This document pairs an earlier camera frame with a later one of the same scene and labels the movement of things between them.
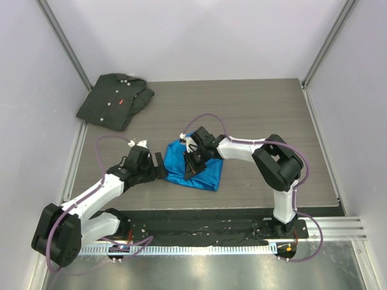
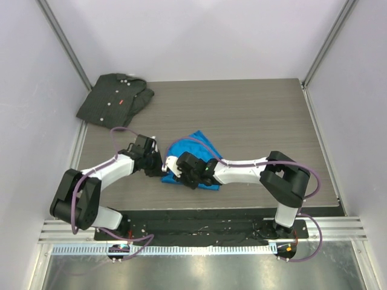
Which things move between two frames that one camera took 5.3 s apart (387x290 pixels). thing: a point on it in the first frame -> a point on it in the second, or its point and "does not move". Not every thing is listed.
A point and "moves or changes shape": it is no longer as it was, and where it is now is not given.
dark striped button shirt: (115, 100) does not move
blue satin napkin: (207, 179) moves or changes shape
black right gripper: (191, 168) -> (182, 179)
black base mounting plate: (210, 225) does not move
